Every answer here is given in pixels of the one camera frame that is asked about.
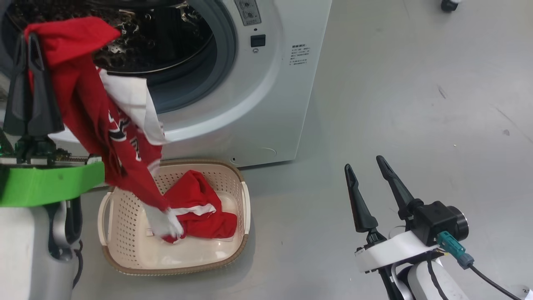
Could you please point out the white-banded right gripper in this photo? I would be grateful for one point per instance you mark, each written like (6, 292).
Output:
(395, 250)

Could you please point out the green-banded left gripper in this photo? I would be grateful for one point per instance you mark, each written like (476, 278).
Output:
(41, 183)

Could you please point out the red and white jersey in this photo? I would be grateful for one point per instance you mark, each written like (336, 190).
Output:
(83, 96)

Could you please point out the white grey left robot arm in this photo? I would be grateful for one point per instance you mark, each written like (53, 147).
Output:
(25, 258)

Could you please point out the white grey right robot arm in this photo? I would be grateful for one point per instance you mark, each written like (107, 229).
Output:
(416, 283)

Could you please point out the steel perforated washer drum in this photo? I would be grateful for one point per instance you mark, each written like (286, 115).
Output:
(158, 37)

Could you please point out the white front-load washing machine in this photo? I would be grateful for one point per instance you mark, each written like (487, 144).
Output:
(250, 112)

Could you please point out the cream perforated laundry basket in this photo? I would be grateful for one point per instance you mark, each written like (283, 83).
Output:
(137, 246)

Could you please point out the black door lock slot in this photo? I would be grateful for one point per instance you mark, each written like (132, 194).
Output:
(257, 40)

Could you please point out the grey rubber door gasket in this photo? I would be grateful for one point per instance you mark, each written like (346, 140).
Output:
(227, 50)

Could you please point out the printed text label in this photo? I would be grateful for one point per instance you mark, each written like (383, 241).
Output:
(300, 54)

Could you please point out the grey warning sticker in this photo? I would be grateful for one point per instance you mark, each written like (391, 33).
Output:
(247, 11)

